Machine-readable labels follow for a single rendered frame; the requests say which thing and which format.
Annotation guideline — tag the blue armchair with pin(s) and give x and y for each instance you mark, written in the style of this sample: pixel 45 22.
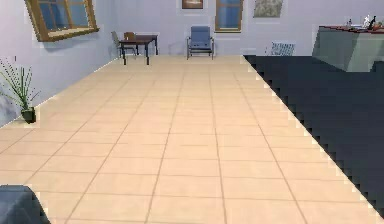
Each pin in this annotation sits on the blue armchair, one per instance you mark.
pixel 200 39

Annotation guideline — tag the dark wooden table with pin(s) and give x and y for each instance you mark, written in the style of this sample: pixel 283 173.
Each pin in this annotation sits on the dark wooden table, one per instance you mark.
pixel 138 41

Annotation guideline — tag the brown wooden dining chair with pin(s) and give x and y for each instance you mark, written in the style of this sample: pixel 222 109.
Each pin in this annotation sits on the brown wooden dining chair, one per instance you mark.
pixel 129 35

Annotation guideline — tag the grey dining chair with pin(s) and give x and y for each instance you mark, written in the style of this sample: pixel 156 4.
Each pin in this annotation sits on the grey dining chair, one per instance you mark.
pixel 116 41

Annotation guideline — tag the narrow wooden framed window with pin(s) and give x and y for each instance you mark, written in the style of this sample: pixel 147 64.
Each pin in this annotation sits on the narrow wooden framed window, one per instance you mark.
pixel 228 15

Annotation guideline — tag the green potted house plant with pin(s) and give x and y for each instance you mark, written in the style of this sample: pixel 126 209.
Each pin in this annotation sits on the green potted house plant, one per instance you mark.
pixel 24 96

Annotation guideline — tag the grey green kitchen counter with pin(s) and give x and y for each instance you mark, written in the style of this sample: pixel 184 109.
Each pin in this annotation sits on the grey green kitchen counter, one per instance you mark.
pixel 350 48

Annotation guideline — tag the small grey bottle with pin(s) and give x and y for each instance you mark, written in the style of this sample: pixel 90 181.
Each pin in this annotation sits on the small grey bottle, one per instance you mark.
pixel 349 23

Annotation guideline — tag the white bottle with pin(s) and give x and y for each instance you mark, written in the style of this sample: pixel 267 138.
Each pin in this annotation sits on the white bottle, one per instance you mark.
pixel 366 21

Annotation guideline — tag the blue grey cushioned seat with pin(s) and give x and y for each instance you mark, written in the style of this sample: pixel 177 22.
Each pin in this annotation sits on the blue grey cushioned seat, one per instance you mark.
pixel 18 205

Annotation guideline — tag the black bottle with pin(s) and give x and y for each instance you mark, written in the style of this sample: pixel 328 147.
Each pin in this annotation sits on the black bottle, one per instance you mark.
pixel 372 22

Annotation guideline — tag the brown framed wall picture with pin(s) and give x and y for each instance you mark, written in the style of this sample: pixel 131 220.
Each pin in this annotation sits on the brown framed wall picture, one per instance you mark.
pixel 192 3

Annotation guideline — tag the grey green wall picture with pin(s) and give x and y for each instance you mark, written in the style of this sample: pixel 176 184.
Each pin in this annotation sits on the grey green wall picture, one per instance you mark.
pixel 267 7

